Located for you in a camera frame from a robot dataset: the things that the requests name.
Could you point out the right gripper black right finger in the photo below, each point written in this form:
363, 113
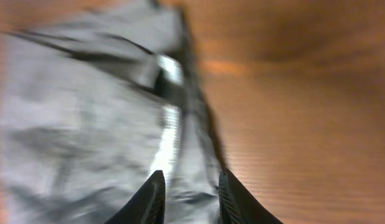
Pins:
237, 205

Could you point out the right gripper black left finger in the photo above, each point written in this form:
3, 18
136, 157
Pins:
147, 206

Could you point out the grey shorts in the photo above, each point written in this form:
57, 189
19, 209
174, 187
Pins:
91, 107

